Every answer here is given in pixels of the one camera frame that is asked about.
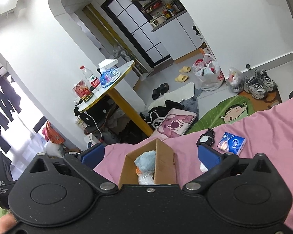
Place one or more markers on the red snack package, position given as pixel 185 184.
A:
pixel 82 90

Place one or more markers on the black slipper right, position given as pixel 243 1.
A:
pixel 164 88

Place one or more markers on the grey sneaker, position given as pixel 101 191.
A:
pixel 252 86
pixel 265 80

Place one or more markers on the green leaf cartoon rug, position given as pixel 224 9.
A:
pixel 234 109

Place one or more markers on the black slipper left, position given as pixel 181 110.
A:
pixel 156 93

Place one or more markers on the blue tissue pack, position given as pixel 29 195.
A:
pixel 231 143

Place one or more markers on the pink bed sheet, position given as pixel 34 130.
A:
pixel 269 132

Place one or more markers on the pink bear cushion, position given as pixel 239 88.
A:
pixel 175 124

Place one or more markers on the round table yellow leg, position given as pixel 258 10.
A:
pixel 112 92

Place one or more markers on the white tissue box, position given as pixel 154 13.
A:
pixel 107 64

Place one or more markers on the black slipper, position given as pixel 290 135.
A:
pixel 164 88
pixel 156 93

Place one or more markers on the black clothes pile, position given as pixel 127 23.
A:
pixel 156 115

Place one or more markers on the grey plush toy pink ears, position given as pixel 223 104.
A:
pixel 146 162

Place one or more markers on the plastic water bottle red label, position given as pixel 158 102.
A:
pixel 90 76

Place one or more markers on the grey blue cloth on floor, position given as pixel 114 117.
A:
pixel 191 104

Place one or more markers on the blue plastic bag on table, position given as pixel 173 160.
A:
pixel 109 76

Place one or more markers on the person left hand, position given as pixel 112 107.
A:
pixel 7 220

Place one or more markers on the brown cardboard box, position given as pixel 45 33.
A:
pixel 165 168

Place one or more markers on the white kitchen cabinet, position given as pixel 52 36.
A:
pixel 179 35

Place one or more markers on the clear bubble wrap bag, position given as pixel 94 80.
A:
pixel 146 179

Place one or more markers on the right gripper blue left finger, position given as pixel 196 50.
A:
pixel 92 156

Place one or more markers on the white plastic shopping bag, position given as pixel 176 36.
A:
pixel 209 73

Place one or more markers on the grey sneaker left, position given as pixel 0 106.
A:
pixel 252 86

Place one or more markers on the yellow slipper far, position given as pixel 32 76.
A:
pixel 185 69

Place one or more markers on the small clear trash bag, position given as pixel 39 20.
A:
pixel 235 80

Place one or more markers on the yellow slipper near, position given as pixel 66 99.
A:
pixel 181 78

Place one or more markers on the grey sneaker right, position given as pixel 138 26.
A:
pixel 265 80

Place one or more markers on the white folded cloth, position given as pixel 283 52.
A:
pixel 203 168

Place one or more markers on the black fuzzy patch white centre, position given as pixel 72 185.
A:
pixel 207 138

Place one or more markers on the hamburger plush toy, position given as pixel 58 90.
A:
pixel 138 172

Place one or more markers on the white rice cooker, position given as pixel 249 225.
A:
pixel 155 22

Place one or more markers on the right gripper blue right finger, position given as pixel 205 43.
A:
pixel 209 156

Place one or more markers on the yellow slipper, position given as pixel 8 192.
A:
pixel 181 78
pixel 185 69

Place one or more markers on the black framed sliding door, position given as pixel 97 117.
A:
pixel 130 20

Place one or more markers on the black polka dot bag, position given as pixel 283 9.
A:
pixel 99 114

